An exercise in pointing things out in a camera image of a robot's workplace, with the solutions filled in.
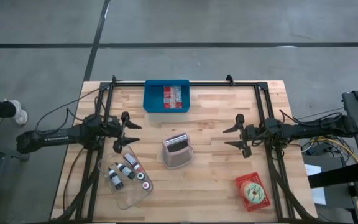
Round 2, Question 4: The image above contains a clear plastic container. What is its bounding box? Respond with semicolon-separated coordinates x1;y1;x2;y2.
97;145;154;211

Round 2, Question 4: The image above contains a black bottle with white band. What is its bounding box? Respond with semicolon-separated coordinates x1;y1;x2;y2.
115;162;136;180

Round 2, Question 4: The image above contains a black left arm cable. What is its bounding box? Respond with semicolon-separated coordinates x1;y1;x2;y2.
35;88;101;135

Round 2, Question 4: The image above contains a red perforated plastic basket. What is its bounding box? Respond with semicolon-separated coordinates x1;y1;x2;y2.
235;172;272;213

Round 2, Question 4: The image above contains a person's shoe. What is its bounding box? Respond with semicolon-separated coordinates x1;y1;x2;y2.
4;99;29;126

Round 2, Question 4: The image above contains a red snack packet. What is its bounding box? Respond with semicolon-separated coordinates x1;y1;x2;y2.
163;85;183;110

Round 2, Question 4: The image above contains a white paper sheet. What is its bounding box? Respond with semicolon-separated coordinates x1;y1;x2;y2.
305;164;326;205

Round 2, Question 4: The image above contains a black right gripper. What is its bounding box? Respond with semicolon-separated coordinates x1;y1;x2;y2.
222;113;262;159

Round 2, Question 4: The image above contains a bundle of floor cables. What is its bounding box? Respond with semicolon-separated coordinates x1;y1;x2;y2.
300;124;358;163

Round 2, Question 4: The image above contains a green frosted toy donut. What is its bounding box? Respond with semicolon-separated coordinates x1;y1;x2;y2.
242;182;265;205

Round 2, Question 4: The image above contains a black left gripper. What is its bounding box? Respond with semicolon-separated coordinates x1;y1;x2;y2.
103;111;143;154

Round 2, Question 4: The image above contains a black cart shelf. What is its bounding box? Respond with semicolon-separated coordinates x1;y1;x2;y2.
308;163;358;189

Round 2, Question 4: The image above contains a blue plastic bin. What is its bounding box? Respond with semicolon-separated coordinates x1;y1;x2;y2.
142;79;191;113

